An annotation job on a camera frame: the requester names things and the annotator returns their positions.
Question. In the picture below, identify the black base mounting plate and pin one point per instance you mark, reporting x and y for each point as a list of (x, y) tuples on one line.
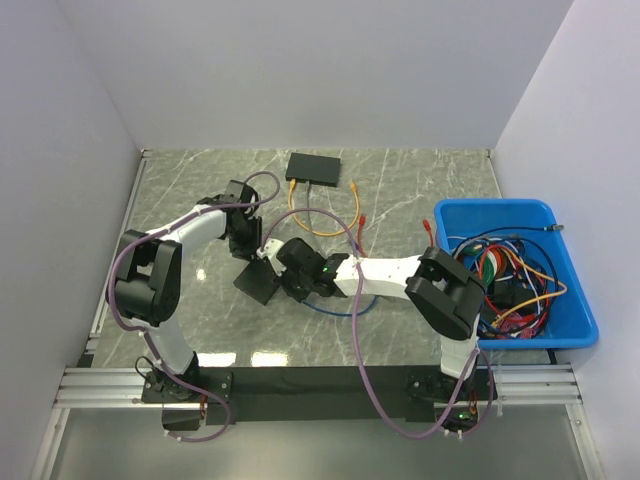
[(320, 395)]

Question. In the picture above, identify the black network switch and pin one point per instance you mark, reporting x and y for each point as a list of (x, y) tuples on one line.
[(313, 169), (258, 280)]

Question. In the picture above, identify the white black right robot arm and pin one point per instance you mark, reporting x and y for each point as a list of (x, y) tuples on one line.
[(447, 294)]

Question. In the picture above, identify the blue plastic bin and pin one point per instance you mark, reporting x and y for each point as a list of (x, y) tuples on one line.
[(535, 299)]

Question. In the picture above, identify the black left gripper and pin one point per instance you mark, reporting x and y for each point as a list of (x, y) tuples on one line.
[(249, 252)]

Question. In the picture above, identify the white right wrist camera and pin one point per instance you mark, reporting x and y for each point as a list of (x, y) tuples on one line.
[(270, 249)]

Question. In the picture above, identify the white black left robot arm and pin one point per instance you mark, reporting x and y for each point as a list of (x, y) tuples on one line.
[(144, 286)]

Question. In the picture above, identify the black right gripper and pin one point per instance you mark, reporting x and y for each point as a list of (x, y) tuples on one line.
[(299, 295)]

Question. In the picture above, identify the aluminium frame rail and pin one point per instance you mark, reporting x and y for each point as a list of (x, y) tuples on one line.
[(512, 385)]

